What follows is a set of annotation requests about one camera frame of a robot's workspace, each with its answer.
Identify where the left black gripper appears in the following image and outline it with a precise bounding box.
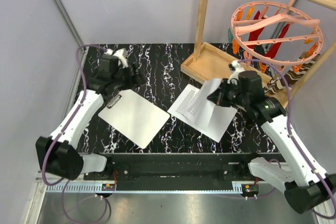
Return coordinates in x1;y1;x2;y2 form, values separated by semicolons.
112;62;148;91

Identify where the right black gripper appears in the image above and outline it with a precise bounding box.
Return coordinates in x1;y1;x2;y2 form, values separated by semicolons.
207;78;249;107

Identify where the printed paper sheet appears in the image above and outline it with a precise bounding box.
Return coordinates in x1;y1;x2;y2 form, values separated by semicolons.
168;79;237;143
184;78;222;125

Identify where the white clipboard folder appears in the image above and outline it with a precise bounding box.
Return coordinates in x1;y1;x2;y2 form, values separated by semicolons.
98;90;170;149

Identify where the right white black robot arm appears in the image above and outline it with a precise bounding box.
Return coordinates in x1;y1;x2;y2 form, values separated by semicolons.
207;71;335;214

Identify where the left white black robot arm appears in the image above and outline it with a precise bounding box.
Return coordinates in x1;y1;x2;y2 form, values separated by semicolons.
35;46;145;186

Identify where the brown striped sock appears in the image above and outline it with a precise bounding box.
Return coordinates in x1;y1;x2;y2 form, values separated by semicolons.
284;54;321;87
264;75;284;95

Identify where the red sock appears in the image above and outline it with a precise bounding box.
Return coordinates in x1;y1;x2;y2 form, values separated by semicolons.
264;23;292;59
248;11;264;41

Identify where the black marble pattern mat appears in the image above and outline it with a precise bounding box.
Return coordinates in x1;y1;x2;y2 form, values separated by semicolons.
77;44;278;153

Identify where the pink round clip hanger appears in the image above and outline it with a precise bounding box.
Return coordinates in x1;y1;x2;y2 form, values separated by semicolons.
230;0;323;72

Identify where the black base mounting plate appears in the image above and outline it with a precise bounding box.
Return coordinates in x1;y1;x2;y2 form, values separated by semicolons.
83;153;270;192

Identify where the aluminium frame rail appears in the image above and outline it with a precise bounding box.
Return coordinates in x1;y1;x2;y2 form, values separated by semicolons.
22;0;86;223

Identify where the white slotted cable duct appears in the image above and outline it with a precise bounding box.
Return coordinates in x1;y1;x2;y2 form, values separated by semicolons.
46;183;103;193

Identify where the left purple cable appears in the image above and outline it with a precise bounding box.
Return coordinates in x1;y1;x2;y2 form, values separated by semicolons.
41;44;113;222

